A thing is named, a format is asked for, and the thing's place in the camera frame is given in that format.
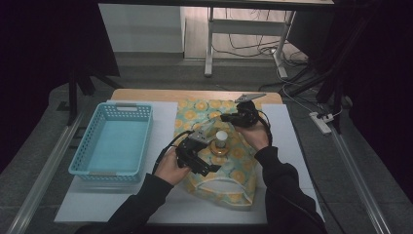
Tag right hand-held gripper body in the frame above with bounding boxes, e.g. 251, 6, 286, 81
234, 93, 267, 129

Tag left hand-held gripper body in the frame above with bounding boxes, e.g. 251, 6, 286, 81
175, 124, 217, 170

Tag small white-capped jar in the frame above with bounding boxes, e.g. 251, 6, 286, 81
214, 130, 229, 149

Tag yellow floral cloth bag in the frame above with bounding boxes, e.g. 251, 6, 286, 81
173, 98, 261, 212

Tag light blue plastic basket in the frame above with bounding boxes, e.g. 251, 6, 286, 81
67, 102, 154, 182

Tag person's right hand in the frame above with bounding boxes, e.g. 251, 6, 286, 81
235, 121, 270, 152

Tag person's left hand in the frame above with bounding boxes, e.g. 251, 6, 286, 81
154, 148, 191, 186

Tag white power strip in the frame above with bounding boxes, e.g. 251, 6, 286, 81
308, 111, 335, 136

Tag white-legged desk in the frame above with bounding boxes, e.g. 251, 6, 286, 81
98, 0, 335, 79

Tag black metal stand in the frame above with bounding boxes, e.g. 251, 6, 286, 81
285, 0, 369, 135

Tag white table mat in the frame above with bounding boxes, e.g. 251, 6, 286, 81
54, 99, 325, 226

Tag white panel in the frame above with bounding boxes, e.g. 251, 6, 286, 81
98, 3, 187, 54

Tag black tripod stand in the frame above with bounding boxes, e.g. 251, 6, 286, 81
65, 62, 124, 127

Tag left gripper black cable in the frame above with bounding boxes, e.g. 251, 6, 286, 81
151, 130, 195, 176

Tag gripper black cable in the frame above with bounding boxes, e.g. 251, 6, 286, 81
151, 130, 195, 176
257, 109, 275, 146

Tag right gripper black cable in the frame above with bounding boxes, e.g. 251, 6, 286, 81
257, 109, 275, 146

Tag white floor cable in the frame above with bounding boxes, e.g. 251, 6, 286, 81
276, 62, 325, 115

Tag black floor cables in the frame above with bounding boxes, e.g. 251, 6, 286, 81
212, 8, 310, 67

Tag aluminium floor rail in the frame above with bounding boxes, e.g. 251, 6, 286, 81
328, 127, 394, 234
5, 109, 88, 234

